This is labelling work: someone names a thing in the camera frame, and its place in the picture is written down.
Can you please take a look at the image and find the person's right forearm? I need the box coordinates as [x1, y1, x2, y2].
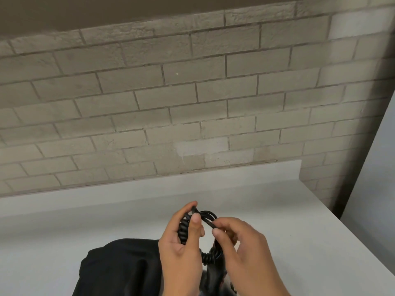
[235, 283, 292, 296]

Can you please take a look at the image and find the person's right hand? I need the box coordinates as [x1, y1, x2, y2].
[211, 217, 287, 288]

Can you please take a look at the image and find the black fabric bag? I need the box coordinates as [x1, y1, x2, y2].
[72, 238, 165, 296]

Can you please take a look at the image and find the person's left forearm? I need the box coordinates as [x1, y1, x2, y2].
[163, 287, 202, 296]

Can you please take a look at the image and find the white cabinet side panel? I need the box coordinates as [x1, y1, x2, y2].
[340, 89, 395, 268]

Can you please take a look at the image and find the black cable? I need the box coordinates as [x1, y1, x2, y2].
[177, 207, 229, 268]

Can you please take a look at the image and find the black appliance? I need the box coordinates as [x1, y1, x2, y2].
[199, 264, 237, 296]

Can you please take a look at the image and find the person's left hand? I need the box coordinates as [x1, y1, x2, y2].
[158, 201, 205, 288]

